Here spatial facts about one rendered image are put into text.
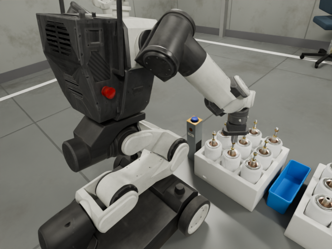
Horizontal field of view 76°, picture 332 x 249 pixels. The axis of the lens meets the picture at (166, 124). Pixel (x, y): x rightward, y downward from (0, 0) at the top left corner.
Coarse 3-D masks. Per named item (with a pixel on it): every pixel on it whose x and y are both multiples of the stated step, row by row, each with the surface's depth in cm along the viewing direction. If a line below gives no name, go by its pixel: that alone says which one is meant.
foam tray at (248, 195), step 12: (204, 156) 123; (204, 168) 125; (216, 168) 117; (240, 168) 114; (276, 168) 116; (204, 180) 131; (216, 180) 122; (228, 180) 114; (240, 180) 108; (264, 180) 107; (228, 192) 119; (240, 192) 112; (252, 192) 105; (264, 192) 118; (240, 204) 116; (252, 204) 109
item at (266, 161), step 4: (256, 148) 116; (252, 156) 117; (256, 156) 112; (260, 156) 111; (272, 156) 111; (260, 160) 111; (264, 160) 110; (268, 160) 110; (264, 164) 112; (268, 164) 112; (264, 168) 114
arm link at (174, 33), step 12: (168, 24) 51; (180, 24) 51; (156, 36) 50; (168, 36) 49; (180, 36) 51; (168, 48) 48; (180, 48) 50; (192, 48) 53; (180, 60) 52; (192, 60) 54; (204, 60) 55; (180, 72) 58; (192, 72) 56
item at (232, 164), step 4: (224, 152) 115; (224, 156) 113; (240, 156) 112; (224, 160) 114; (228, 160) 111; (232, 160) 110; (236, 160) 110; (240, 160) 114; (224, 164) 115; (228, 164) 113; (232, 164) 112; (236, 164) 112; (228, 168) 115; (232, 168) 114; (236, 168) 114
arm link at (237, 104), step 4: (240, 96) 66; (236, 100) 67; (240, 100) 68; (244, 100) 69; (228, 104) 68; (232, 104) 68; (236, 104) 69; (240, 104) 69; (244, 104) 74; (224, 108) 69; (228, 108) 70; (232, 108) 70; (236, 108) 70; (240, 108) 71; (224, 112) 71; (228, 112) 71; (232, 112) 72; (220, 116) 72
